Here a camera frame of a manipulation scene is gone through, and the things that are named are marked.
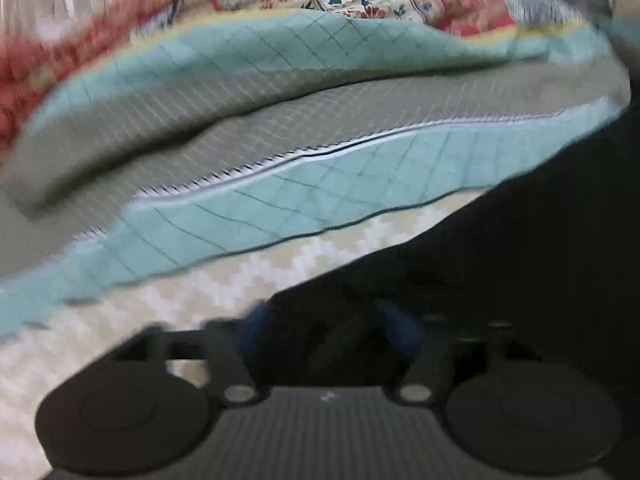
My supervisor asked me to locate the teal grey patterned bedsheet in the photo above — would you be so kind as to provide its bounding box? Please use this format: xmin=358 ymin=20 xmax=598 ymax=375
xmin=1 ymin=11 xmax=630 ymax=358

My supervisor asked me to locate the red floral cloth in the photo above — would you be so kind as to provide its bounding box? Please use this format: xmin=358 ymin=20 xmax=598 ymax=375
xmin=1 ymin=0 xmax=171 ymax=156

